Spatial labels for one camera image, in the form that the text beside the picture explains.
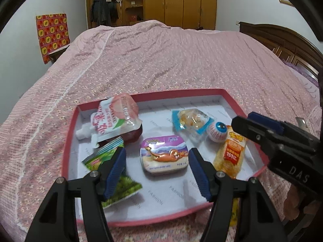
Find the peach jelly drink pouch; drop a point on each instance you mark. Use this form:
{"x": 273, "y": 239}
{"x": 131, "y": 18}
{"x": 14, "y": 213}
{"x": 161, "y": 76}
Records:
{"x": 111, "y": 116}

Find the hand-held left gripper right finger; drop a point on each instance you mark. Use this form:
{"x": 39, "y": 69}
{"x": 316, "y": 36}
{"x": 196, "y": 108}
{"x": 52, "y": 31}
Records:
{"x": 199, "y": 174}

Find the silver metal piece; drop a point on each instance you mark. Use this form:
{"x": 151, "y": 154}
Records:
{"x": 301, "y": 123}

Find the orange puffed snack packet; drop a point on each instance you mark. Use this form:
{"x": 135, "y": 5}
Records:
{"x": 228, "y": 156}

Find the blue clear candy packet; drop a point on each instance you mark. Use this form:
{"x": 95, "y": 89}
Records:
{"x": 191, "y": 121}

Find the wooden wardrobe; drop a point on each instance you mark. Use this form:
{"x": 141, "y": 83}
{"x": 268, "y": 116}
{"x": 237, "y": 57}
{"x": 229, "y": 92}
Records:
{"x": 176, "y": 2}

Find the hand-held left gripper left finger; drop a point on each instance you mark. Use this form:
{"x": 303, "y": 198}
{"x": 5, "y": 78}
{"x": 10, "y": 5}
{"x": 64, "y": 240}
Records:
{"x": 114, "y": 174}

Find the purple lidded candy tin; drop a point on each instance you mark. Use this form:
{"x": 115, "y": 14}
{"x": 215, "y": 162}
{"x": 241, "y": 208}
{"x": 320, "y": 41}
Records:
{"x": 164, "y": 156}

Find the red and yellow wall poster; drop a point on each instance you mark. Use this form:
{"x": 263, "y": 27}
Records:
{"x": 51, "y": 35}

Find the blue iris eyeball candy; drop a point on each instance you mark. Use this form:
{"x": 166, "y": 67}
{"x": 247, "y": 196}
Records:
{"x": 217, "y": 131}

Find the dark wooden headboard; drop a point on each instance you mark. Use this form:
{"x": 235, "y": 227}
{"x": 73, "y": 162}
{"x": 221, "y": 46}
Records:
{"x": 282, "y": 40}

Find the green and white snack packet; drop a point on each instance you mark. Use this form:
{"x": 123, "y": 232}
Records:
{"x": 101, "y": 160}

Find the red cardboard box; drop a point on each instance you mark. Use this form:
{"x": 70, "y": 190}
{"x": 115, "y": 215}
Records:
{"x": 156, "y": 121}

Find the dark hanging coat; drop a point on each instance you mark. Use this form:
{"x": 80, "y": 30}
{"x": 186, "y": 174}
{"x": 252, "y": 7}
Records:
{"x": 101, "y": 10}

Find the small bedside table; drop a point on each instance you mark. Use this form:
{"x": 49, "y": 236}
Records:
{"x": 56, "y": 54}

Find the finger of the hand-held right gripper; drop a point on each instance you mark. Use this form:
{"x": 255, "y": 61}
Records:
{"x": 252, "y": 131}
{"x": 267, "y": 122}

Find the small red shelf box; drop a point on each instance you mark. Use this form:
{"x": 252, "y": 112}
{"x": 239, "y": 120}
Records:
{"x": 133, "y": 18}

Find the purple pillow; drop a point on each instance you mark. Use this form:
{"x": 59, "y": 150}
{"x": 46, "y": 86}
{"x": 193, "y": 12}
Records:
{"x": 306, "y": 77}

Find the person's right hand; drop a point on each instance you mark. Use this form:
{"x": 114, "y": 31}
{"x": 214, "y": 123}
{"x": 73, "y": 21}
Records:
{"x": 292, "y": 201}

